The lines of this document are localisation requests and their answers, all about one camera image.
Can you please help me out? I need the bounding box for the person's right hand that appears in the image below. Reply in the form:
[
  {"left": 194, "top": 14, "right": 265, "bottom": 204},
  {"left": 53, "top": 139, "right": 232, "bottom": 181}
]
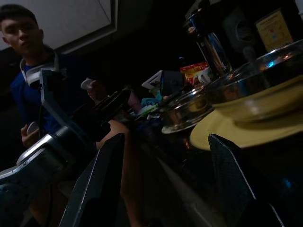
[{"left": 21, "top": 125, "right": 40, "bottom": 148}]

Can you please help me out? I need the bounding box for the wall power socket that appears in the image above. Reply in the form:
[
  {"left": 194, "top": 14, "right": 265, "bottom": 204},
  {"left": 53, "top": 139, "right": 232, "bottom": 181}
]
[{"left": 223, "top": 13, "right": 258, "bottom": 49}]

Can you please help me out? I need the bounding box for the yellow plate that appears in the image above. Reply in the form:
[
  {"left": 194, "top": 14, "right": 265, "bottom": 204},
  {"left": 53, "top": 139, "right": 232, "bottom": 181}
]
[{"left": 190, "top": 75, "right": 303, "bottom": 152}]

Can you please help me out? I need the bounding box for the person in blue shirt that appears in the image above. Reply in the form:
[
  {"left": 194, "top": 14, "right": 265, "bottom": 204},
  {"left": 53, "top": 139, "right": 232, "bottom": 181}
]
[{"left": 0, "top": 4, "right": 110, "bottom": 152}]

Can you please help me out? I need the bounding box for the clear glass bowl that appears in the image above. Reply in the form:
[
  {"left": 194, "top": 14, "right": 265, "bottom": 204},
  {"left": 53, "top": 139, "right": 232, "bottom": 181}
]
[
  {"left": 160, "top": 87, "right": 215, "bottom": 135},
  {"left": 210, "top": 39, "right": 303, "bottom": 122}
]

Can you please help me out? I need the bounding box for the white wall cabinet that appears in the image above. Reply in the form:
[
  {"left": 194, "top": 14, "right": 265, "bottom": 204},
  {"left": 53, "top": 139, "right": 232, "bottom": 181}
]
[{"left": 0, "top": 0, "right": 119, "bottom": 52}]

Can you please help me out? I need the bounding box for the white headset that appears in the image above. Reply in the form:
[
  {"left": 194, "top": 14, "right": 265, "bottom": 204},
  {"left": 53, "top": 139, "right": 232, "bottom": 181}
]
[{"left": 19, "top": 56, "right": 60, "bottom": 87}]

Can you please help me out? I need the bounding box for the yellow printed box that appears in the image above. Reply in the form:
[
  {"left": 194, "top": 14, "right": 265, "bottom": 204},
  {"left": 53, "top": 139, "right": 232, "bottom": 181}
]
[{"left": 254, "top": 8, "right": 294, "bottom": 53}]

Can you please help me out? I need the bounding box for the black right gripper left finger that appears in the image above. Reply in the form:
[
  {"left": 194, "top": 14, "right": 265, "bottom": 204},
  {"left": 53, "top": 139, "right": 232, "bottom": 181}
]
[{"left": 59, "top": 133, "right": 126, "bottom": 227}]

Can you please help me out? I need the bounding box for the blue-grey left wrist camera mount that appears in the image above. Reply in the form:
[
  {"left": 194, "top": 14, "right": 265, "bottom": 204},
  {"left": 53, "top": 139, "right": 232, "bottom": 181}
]
[{"left": 38, "top": 68, "right": 96, "bottom": 148}]

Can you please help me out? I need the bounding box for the red printed package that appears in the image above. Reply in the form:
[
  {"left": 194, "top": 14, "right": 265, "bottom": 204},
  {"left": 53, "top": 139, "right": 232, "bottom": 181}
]
[{"left": 179, "top": 61, "right": 209, "bottom": 86}]

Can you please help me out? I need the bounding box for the white mug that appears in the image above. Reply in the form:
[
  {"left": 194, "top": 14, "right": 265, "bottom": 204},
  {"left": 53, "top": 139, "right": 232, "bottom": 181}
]
[{"left": 196, "top": 68, "right": 214, "bottom": 85}]

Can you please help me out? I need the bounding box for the black boxy object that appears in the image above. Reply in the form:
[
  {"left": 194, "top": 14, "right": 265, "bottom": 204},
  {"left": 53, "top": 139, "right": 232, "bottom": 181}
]
[{"left": 160, "top": 70, "right": 186, "bottom": 95}]

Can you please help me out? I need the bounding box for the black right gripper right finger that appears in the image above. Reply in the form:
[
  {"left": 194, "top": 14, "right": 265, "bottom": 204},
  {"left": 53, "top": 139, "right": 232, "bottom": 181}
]
[{"left": 208, "top": 133, "right": 286, "bottom": 227}]

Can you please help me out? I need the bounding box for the teal cloth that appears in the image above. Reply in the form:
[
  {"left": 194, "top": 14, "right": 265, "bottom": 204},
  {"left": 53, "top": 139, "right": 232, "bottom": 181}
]
[{"left": 141, "top": 94, "right": 163, "bottom": 108}]

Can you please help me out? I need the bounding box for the person's left hand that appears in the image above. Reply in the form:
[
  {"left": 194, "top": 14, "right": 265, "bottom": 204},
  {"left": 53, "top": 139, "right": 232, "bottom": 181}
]
[{"left": 87, "top": 79, "right": 110, "bottom": 102}]

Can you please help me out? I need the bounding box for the chrome kettle with black lid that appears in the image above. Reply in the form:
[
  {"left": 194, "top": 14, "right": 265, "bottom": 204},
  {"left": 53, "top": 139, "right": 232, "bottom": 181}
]
[{"left": 182, "top": 8, "right": 234, "bottom": 78}]

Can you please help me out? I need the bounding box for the white hand controller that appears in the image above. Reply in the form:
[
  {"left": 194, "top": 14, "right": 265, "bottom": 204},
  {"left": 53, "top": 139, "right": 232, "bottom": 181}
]
[
  {"left": 26, "top": 121, "right": 39, "bottom": 134},
  {"left": 80, "top": 78, "right": 94, "bottom": 90}
]

